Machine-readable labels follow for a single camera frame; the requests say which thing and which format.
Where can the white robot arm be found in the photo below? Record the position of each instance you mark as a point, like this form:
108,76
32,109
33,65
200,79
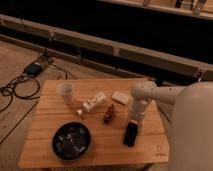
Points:
191,140

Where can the wooden folding table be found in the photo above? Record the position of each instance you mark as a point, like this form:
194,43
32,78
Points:
106,148

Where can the wooden rail barrier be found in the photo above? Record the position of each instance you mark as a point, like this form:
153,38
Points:
153,58

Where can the white sponge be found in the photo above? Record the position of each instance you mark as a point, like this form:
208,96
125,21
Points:
121,97

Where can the black power adapter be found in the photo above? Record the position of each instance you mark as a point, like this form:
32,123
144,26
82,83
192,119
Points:
33,69

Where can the translucent plastic cup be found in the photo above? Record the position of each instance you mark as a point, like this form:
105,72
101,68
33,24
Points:
66,91

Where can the black eraser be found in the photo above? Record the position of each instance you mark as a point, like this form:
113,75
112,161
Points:
130,134

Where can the white lying bottle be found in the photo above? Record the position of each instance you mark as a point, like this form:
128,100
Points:
92,103

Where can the red brown small object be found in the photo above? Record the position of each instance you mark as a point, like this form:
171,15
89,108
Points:
109,114

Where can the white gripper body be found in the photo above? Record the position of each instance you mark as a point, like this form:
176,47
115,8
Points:
137,110

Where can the black bowl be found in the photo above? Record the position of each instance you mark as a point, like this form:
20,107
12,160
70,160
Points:
71,141

